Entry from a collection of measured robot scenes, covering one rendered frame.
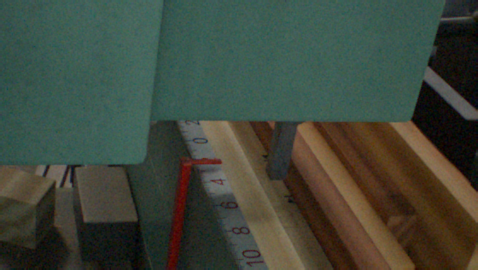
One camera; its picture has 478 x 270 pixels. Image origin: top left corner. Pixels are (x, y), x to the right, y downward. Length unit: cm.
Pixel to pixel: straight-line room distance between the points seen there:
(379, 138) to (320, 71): 10
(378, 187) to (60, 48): 20
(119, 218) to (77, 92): 26
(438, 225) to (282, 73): 11
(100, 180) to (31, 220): 6
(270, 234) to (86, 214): 20
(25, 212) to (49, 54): 30
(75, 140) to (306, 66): 11
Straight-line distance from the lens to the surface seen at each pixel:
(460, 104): 42
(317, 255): 36
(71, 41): 26
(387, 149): 42
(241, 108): 33
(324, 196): 38
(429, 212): 38
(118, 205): 53
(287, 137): 38
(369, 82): 34
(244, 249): 33
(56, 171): 172
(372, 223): 38
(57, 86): 27
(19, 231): 56
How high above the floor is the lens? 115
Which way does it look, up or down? 28 degrees down
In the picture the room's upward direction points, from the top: 10 degrees clockwise
